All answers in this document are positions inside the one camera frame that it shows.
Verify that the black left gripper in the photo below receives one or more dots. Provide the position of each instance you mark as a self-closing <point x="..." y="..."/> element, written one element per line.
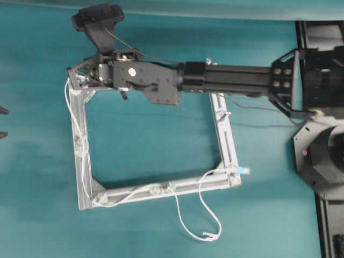
<point x="100" y="67"/>

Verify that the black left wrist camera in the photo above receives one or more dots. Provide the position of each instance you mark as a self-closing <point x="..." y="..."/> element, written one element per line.
<point x="95" y="21"/>

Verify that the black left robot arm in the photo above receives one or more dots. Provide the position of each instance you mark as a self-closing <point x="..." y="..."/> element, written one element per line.
<point x="298" y="83"/>

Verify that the aluminium extrusion frame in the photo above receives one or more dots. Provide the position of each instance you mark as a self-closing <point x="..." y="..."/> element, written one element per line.
<point x="134" y="156"/>

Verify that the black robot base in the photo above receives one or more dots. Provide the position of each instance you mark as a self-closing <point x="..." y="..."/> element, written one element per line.
<point x="318" y="144"/>

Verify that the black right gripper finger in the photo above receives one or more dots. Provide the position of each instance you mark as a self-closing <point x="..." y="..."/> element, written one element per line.
<point x="3" y="110"/>
<point x="3" y="134"/>

